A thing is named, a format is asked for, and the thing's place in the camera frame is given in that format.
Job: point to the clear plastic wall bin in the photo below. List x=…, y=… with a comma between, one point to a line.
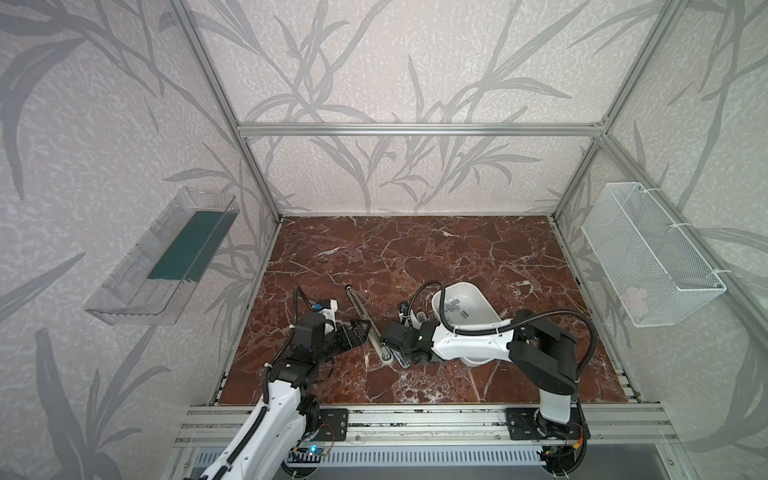
x=153, y=284

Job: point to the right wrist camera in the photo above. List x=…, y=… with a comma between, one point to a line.
x=407, y=316

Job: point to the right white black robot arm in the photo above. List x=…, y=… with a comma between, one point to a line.
x=572, y=321

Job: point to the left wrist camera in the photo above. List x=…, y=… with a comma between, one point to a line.
x=328, y=308

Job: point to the beige black long stapler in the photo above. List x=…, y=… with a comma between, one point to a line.
x=384, y=353

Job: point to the green circuit board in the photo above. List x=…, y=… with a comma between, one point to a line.
x=311, y=453

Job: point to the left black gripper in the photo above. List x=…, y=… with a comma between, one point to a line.
x=346, y=334

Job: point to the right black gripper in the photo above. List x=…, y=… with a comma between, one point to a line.
x=398, y=336

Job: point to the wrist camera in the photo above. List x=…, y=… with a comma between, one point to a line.
x=328, y=308
x=407, y=316

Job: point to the white wire mesh basket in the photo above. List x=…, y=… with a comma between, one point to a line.
x=640, y=245

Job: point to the white oval tray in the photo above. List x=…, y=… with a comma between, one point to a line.
x=474, y=351

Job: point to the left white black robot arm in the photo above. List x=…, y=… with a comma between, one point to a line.
x=288, y=412

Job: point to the small blue stapler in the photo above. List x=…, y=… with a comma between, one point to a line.
x=402, y=361

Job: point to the pink object in basket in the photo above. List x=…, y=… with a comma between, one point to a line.
x=635, y=298

